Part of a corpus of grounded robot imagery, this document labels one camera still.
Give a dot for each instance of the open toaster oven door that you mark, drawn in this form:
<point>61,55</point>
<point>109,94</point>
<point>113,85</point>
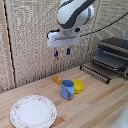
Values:
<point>95,73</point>

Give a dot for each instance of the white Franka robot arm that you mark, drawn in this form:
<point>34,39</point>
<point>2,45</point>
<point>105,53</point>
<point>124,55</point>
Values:
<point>74,13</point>

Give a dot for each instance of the yellow bowl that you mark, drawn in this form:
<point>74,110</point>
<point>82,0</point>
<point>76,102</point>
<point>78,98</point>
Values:
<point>79,86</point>

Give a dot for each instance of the white floral-rimmed plate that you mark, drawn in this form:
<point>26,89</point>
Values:
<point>33,112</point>

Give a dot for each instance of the black toaster oven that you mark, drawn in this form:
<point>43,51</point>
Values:
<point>113,45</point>

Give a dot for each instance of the woven beige folding screen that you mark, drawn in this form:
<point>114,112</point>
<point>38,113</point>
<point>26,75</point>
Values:
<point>30,40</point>

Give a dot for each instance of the blue mug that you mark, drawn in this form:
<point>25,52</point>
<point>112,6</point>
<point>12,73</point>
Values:
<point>67,90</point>

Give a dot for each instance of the small orange bread piece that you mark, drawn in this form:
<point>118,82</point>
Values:
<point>57,80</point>

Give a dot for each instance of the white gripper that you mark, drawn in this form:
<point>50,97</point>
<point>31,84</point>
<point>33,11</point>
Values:
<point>63,39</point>

